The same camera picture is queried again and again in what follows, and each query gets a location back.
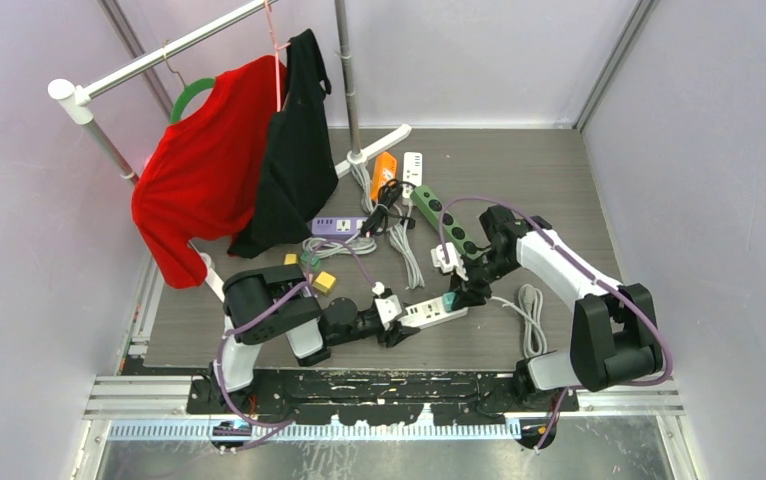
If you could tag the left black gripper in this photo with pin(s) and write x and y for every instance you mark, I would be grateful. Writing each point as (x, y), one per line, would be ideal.
(395, 333)

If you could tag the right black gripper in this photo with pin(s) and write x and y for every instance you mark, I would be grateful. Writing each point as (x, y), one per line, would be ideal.
(469, 292)

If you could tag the teal adapters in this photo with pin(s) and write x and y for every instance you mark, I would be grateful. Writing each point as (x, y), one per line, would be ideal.
(448, 300)

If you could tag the green power strip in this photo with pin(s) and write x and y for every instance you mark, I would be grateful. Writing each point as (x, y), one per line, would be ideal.
(430, 206)

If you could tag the white power strip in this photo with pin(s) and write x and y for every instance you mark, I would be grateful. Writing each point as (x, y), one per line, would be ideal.
(429, 313)
(412, 174)

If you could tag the purple power strip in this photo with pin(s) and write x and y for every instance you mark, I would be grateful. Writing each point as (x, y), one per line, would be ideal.
(341, 228)

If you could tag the yellow plug adapter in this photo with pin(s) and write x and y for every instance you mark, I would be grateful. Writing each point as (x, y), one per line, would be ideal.
(290, 259)

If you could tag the orange power strip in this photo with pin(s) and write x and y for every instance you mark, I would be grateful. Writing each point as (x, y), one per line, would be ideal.
(385, 170)

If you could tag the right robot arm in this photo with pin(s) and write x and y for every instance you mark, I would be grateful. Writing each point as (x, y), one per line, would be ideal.
(614, 338)

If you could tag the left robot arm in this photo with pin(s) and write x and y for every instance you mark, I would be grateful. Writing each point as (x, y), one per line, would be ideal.
(262, 304)

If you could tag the black garment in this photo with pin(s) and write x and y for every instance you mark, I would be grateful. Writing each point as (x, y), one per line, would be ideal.
(297, 175)

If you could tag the red t-shirt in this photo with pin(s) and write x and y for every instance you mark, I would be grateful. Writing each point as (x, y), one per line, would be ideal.
(201, 181)

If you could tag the pink clothes hanger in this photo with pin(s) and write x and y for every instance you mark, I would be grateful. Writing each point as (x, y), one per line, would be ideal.
(277, 48)

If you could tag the green clothes hanger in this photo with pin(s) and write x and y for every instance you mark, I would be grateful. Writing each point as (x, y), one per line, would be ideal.
(189, 92)

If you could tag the metal clothes rack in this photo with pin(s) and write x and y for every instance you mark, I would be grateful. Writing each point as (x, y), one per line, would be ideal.
(75, 99)

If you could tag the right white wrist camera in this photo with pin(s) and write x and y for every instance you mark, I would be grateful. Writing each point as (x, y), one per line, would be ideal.
(446, 259)

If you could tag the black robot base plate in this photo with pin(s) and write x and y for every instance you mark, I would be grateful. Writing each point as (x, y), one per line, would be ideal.
(376, 397)

